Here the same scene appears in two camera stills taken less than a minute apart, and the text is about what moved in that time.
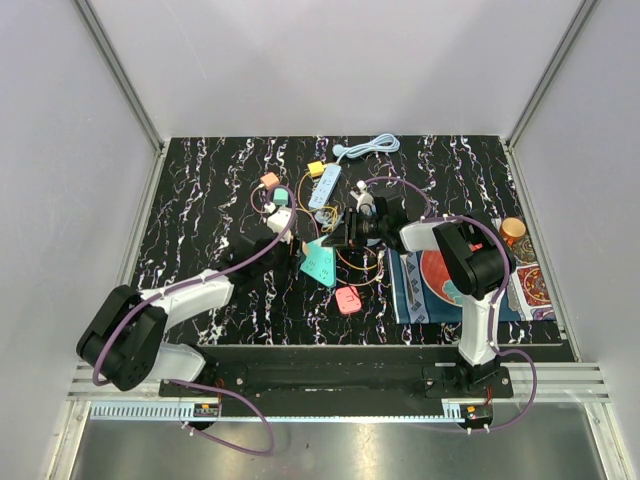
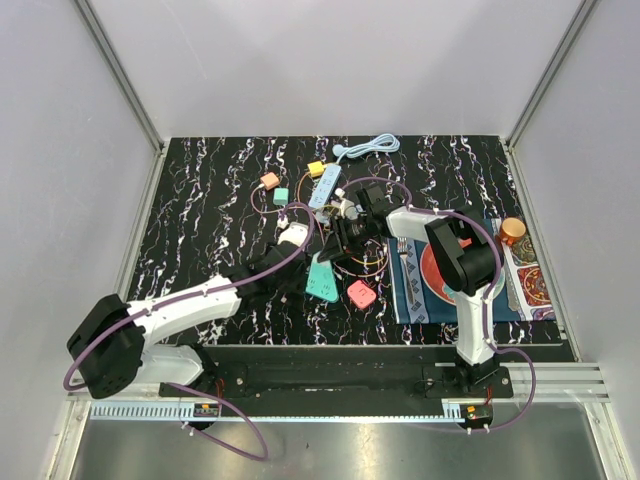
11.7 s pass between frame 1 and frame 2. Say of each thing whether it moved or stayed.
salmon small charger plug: stayed
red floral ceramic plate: stayed
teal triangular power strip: moved
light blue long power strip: stayed
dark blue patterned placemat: stayed
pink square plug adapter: moved
